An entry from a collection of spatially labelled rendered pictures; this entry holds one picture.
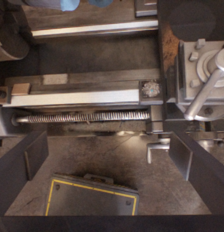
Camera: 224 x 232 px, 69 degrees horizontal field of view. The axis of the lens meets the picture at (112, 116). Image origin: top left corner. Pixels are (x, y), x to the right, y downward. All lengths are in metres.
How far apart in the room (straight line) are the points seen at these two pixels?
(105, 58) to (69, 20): 0.26
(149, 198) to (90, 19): 1.48
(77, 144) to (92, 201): 0.56
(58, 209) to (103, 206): 0.34
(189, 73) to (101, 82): 0.43
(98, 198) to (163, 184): 0.63
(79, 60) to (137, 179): 1.16
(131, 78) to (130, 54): 0.21
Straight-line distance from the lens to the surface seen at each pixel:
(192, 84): 0.48
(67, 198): 1.42
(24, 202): 1.98
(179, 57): 0.58
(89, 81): 0.81
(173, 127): 0.74
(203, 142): 0.75
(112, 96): 0.77
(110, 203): 1.36
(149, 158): 0.93
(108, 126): 1.19
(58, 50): 1.06
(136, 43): 1.00
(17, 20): 0.80
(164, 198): 1.71
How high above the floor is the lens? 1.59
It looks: 81 degrees down
